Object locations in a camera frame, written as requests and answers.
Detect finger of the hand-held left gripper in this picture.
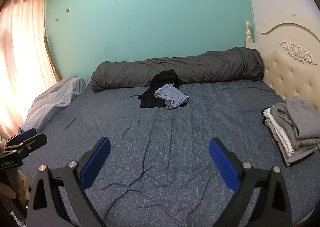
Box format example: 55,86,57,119
0,128,38,146
5,134,48,154

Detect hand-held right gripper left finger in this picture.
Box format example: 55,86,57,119
25,137,112,227

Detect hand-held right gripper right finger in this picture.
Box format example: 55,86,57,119
209,138,293,227

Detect black pants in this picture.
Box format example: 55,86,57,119
139,69,180,109

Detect stack of folded grey clothes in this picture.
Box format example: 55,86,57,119
262,107,319,160

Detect person's left hand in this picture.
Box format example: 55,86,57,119
0,169,32,203

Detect light grey bedsheet bundle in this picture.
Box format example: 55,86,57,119
19,77,88,133

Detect folded light grey shirt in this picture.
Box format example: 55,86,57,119
264,118,318,167

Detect folded grey sweater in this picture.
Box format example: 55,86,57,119
269,103,320,151
284,95,320,140

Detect pink curtain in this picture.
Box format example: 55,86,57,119
0,0,57,140

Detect blue checked boxer shorts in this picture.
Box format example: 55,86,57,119
154,83,192,107

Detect grey rolled duvet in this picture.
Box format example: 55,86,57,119
90,47,265,92

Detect cream tufted headboard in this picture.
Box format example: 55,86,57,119
254,14,320,107

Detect cream bedpost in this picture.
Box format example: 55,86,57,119
245,20,254,48

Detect wooden window frame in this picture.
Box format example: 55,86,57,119
44,37,63,82

